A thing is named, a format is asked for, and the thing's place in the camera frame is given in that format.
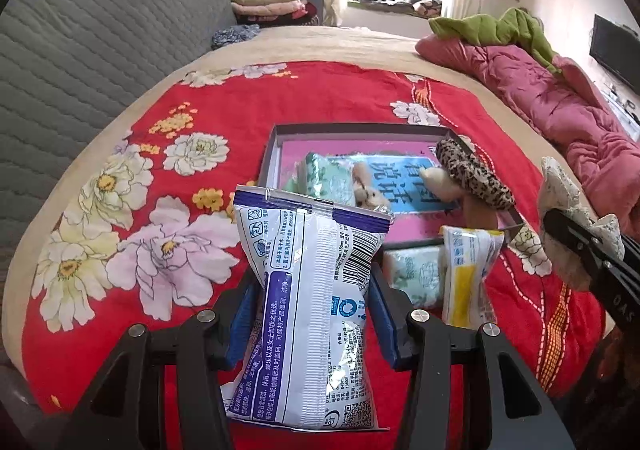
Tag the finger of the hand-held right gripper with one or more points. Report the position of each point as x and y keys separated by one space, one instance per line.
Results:
x=590 y=250

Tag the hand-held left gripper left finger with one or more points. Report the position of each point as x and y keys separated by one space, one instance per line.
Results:
x=240 y=325

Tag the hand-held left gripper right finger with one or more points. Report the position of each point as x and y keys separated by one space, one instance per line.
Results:
x=381 y=325

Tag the green tissue pack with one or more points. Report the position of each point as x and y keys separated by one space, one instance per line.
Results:
x=415 y=275
x=325 y=172

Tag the white blue cotton pad packet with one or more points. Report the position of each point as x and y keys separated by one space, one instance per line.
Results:
x=300 y=305

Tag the white floral scrunchie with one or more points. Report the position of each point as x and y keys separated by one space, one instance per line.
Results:
x=555 y=185

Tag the white yellow packet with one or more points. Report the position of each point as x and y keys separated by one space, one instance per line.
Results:
x=470 y=280

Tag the leopard print scrunchie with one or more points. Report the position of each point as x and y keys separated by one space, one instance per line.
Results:
x=480 y=180

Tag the beige teddy bear pink bow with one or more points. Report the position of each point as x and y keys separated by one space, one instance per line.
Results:
x=367 y=195

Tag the beige teddy bear purple bow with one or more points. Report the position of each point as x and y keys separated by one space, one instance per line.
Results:
x=435 y=178

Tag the dark shallow cardboard box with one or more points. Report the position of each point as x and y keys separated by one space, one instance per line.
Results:
x=350 y=129

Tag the person's right forearm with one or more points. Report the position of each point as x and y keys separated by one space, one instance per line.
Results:
x=610 y=395

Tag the pink book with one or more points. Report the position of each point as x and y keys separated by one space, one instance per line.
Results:
x=400 y=230

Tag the white tv cabinet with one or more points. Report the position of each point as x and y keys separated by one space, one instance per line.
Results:
x=625 y=107

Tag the pink quilt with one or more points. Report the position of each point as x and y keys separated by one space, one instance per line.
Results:
x=550 y=94

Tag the black television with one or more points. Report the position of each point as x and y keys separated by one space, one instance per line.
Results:
x=615 y=54

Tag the green blanket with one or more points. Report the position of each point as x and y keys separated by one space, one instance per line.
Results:
x=515 y=29

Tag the red floral blanket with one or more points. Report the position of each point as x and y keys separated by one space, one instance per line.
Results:
x=325 y=94

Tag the blue patterned cloth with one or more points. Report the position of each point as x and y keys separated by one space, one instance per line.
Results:
x=235 y=35

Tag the grey quilted headboard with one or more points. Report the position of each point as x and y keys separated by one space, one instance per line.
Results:
x=100 y=54

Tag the windowsill cushions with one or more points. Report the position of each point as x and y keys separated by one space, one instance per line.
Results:
x=400 y=4

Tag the stack of folded blankets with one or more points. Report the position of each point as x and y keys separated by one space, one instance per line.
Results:
x=265 y=2

